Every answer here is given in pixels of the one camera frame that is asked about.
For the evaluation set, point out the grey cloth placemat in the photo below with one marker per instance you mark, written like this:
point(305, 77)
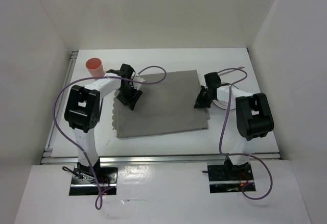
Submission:
point(163, 108)

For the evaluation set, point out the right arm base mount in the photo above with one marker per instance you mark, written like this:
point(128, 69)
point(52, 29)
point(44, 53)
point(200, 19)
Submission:
point(227, 178)

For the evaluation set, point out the white patterned plate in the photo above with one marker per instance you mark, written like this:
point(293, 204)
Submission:
point(223, 96)

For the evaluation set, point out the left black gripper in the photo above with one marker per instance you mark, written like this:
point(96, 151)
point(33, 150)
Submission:
point(130, 101)

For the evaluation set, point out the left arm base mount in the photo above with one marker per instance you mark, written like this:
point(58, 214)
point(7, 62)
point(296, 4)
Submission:
point(85, 185)

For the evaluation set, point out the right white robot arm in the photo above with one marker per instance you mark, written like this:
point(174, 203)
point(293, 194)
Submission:
point(253, 119)

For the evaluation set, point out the grey table knife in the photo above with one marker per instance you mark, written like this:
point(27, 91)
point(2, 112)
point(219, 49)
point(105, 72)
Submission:
point(231, 70)

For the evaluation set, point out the aluminium front rail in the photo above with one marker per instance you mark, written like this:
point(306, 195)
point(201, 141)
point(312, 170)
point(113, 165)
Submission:
point(47, 159)

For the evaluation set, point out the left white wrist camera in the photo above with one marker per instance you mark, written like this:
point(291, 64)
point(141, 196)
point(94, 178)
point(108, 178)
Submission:
point(137, 80)

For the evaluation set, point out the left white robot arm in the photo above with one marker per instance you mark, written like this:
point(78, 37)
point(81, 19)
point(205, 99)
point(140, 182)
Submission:
point(82, 111)

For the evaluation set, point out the red plastic cup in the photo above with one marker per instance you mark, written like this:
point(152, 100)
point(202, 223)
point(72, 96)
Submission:
point(95, 67)

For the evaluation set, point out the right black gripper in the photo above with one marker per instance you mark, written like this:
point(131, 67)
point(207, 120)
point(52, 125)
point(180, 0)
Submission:
point(200, 102)

